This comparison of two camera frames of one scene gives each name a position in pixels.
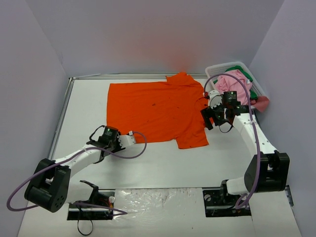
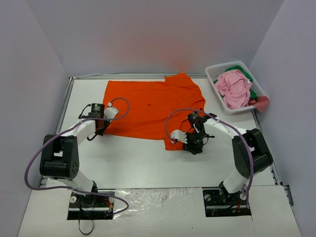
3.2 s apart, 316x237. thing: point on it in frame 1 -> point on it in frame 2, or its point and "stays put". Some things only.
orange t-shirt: (159, 111) stays put
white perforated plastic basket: (213, 71) stays put
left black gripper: (114, 145) -> (100, 131)
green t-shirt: (253, 95) stays put
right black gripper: (209, 115) -> (192, 147)
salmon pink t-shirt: (261, 103) stays put
